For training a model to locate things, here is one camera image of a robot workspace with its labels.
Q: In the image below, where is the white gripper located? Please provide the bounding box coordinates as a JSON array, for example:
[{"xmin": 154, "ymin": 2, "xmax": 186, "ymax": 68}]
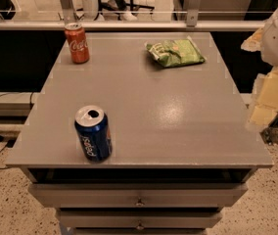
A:
[{"xmin": 241, "ymin": 8, "xmax": 278, "ymax": 131}]

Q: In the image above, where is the grey lower drawer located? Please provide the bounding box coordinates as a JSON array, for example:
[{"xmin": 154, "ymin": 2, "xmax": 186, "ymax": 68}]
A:
[{"xmin": 56, "ymin": 210, "xmax": 222, "ymax": 230}]

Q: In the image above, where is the orange Coca-Cola can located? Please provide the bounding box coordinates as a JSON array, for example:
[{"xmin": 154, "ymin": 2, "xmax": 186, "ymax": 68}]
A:
[{"xmin": 65, "ymin": 23, "xmax": 89, "ymax": 64}]

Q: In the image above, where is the grey drawer cabinet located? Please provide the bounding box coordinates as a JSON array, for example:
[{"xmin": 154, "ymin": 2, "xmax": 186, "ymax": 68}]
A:
[{"xmin": 7, "ymin": 33, "xmax": 272, "ymax": 235}]

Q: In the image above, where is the blue Pepsi can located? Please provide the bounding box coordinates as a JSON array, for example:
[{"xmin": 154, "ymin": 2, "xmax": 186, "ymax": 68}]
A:
[{"xmin": 74, "ymin": 105, "xmax": 112, "ymax": 163}]

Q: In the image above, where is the grey upper drawer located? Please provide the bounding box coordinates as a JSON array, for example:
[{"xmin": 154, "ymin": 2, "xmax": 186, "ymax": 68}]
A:
[{"xmin": 28, "ymin": 183, "xmax": 248, "ymax": 209}]

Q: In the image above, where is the metal guard rail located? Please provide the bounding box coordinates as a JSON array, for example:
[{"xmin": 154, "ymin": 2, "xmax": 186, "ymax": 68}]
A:
[{"xmin": 0, "ymin": 0, "xmax": 265, "ymax": 32}]

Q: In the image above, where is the green jalapeno chip bag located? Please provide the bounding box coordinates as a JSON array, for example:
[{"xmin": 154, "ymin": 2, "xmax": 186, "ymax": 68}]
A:
[{"xmin": 145, "ymin": 37, "xmax": 206, "ymax": 68}]

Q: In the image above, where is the grey drawer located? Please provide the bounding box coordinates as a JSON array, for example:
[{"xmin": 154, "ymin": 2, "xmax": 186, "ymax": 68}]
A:
[
  {"xmin": 56, "ymin": 210, "xmax": 222, "ymax": 230},
  {"xmin": 28, "ymin": 183, "xmax": 248, "ymax": 209}
]

